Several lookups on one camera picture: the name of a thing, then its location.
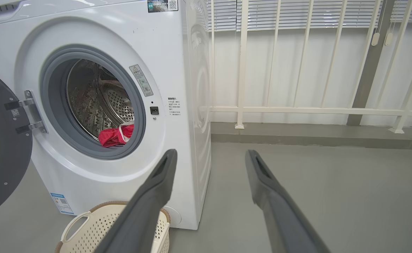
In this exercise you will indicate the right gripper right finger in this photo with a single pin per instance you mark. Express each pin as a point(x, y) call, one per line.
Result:
point(279, 211)

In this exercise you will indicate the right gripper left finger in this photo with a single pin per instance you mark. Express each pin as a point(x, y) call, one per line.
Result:
point(142, 211)

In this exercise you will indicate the red cloth garment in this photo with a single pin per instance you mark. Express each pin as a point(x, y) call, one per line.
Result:
point(111, 137)

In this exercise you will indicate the round dark washer door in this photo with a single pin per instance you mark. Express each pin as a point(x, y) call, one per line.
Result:
point(12, 147)

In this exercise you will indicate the white front-load washing machine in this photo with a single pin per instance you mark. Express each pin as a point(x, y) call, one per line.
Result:
point(156, 158)

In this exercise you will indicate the cream perforated laundry basket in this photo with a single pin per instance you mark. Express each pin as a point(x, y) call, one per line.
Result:
point(86, 232)

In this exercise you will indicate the metal door hinge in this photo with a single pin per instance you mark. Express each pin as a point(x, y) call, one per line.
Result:
point(33, 112)

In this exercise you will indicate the blue energy label sticker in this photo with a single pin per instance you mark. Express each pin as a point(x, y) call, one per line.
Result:
point(61, 203)

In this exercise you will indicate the grey warning sticker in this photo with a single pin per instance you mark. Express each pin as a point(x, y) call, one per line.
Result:
point(141, 80)

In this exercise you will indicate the white metal railing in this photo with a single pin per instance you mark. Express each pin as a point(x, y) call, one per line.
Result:
point(242, 70)

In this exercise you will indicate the dark QR code sticker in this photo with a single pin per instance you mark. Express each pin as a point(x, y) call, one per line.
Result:
point(162, 5)

